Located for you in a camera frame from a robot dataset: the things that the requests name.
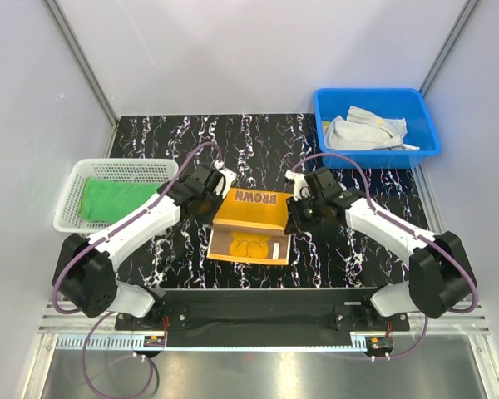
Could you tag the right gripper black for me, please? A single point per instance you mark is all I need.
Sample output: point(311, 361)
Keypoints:
point(294, 222)

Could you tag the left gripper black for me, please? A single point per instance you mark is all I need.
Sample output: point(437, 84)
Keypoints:
point(211, 214)

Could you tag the brown yellow towel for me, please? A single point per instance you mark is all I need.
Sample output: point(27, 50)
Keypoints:
point(249, 228)

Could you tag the light grey towel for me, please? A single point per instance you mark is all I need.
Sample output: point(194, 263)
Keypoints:
point(363, 130)

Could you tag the green microfiber towel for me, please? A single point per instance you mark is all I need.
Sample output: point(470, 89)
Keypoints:
point(109, 201)

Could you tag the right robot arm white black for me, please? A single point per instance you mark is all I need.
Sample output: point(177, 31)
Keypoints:
point(439, 271)

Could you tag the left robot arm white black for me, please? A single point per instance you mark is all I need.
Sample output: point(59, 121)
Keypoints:
point(86, 271)

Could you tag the white perforated plastic basket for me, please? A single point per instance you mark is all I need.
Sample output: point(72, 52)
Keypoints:
point(67, 217)

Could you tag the black marble pattern mat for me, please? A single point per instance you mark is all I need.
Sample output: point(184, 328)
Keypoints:
point(259, 148)

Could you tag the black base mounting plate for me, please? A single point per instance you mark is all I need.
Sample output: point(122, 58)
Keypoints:
point(262, 318)

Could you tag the blue plastic bin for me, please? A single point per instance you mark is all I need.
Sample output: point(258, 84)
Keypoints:
point(389, 103)

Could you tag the right small circuit board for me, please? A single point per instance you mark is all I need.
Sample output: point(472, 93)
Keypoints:
point(384, 344)

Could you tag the small circuit board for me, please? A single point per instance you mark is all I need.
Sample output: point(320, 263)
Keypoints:
point(384, 344)
point(154, 341)

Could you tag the left small circuit board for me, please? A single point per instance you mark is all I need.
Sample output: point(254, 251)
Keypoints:
point(154, 341)

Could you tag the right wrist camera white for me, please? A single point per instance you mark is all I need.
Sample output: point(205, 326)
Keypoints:
point(301, 189)

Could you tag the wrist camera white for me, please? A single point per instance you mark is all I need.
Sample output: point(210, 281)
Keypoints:
point(227, 179)
point(301, 189)

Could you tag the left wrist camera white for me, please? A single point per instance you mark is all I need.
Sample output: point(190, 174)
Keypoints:
point(227, 179)

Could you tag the aluminium rail front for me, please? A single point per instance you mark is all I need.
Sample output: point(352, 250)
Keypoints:
point(470, 323)

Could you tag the left aluminium frame post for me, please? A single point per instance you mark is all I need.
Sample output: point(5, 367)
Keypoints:
point(69, 37)

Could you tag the aluminium frame post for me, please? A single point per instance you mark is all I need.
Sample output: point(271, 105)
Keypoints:
point(69, 37)
point(464, 17)

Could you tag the right aluminium frame post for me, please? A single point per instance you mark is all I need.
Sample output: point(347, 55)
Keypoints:
point(464, 17)

